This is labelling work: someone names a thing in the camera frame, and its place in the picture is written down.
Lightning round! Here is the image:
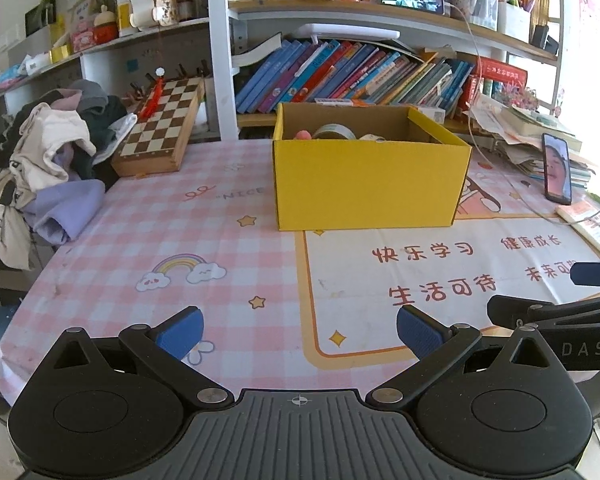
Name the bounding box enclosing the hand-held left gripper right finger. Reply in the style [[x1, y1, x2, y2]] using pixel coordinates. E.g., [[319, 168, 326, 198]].
[[364, 305, 572, 409]]

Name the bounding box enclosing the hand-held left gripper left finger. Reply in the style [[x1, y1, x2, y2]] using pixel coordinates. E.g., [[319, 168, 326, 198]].
[[45, 306, 234, 407]]

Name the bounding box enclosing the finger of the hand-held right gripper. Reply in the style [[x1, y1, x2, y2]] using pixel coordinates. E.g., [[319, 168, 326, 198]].
[[569, 261, 600, 287], [486, 294, 600, 334]]

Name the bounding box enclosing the yellow cardboard box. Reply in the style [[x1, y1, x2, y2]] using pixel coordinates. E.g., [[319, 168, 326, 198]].
[[272, 102, 473, 232]]

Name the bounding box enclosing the pink checkered tablecloth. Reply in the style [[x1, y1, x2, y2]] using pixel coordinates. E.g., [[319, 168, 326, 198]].
[[0, 136, 600, 407]]

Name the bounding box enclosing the black smartphone on stand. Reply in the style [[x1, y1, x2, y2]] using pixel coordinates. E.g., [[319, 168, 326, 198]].
[[542, 132, 573, 206]]

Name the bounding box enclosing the stack of papers and books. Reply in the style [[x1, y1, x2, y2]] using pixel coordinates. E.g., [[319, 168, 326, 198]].
[[466, 94, 597, 192]]

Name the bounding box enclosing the lavender garment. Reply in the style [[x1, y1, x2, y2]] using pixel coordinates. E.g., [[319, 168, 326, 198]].
[[22, 179, 106, 247]]

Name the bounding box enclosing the wooden chessboard box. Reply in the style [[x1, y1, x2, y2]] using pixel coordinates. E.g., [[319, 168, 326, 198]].
[[111, 77, 206, 177]]

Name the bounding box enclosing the red book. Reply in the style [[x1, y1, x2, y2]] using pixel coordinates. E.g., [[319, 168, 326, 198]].
[[481, 57, 529, 94]]

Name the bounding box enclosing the clear tape roll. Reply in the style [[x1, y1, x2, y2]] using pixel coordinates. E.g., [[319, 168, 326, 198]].
[[312, 124, 357, 141]]

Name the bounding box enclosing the pile of dark clothes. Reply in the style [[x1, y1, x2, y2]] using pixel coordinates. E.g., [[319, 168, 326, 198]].
[[0, 80, 140, 183]]

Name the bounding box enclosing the red tassel ornament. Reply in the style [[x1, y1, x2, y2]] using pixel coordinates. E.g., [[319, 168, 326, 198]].
[[139, 67, 167, 121]]

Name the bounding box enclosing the small black box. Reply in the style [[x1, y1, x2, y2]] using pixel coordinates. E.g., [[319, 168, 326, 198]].
[[531, 24, 560, 56]]

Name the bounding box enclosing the white pen holder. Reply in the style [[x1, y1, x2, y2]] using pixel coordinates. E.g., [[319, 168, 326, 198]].
[[497, 0, 532, 44]]

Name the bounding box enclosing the row of colourful books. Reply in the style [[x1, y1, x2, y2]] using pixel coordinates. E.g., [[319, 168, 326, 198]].
[[235, 40, 477, 117]]

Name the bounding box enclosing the white bookshelf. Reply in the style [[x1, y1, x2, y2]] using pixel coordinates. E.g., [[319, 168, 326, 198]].
[[206, 0, 567, 142]]

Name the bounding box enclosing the clear pen holder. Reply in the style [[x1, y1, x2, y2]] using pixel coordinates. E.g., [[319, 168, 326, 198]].
[[467, 0, 501, 31]]

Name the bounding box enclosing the white shelf lamp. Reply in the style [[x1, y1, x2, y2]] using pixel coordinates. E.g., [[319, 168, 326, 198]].
[[300, 23, 401, 44]]

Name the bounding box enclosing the pink printed box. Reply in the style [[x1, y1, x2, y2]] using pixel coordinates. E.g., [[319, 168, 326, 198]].
[[69, 27, 99, 54]]

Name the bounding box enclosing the white scroll plush toy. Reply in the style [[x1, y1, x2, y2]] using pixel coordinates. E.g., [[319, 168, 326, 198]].
[[117, 0, 182, 37]]

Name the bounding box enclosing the green potted plant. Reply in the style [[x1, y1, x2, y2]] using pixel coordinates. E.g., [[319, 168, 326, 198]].
[[34, 0, 92, 27]]

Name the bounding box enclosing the white cable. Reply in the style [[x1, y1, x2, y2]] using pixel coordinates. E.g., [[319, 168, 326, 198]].
[[446, 4, 571, 225]]

